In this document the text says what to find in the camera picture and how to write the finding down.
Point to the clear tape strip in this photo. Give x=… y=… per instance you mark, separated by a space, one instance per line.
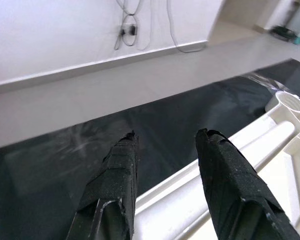
x=267 y=83

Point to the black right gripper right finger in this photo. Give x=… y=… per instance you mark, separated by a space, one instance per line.
x=227 y=180

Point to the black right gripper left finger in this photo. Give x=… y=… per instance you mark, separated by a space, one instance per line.
x=115 y=180

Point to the white plastic children table top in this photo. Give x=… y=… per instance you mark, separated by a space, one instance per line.
x=295 y=180

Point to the black power adapter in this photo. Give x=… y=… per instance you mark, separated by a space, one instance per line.
x=132 y=30

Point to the black tablecloth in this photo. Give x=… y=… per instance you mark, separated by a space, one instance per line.
x=165 y=120

